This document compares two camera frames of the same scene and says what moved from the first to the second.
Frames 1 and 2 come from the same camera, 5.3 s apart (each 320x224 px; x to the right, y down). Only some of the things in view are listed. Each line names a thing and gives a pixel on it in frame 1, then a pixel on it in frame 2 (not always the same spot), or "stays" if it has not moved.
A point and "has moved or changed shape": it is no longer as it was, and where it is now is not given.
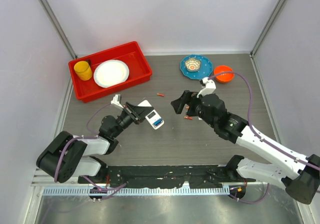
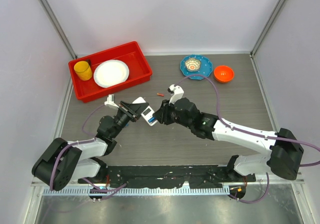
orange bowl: x=225 y=77 stays
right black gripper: x=187 y=96 → x=162 y=115
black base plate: x=166 y=176 stays
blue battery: x=156 y=122 → x=150 y=120
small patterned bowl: x=192 y=64 stays
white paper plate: x=108 y=73 stays
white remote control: x=153 y=118 has moved or changed shape
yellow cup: x=83 y=70 stays
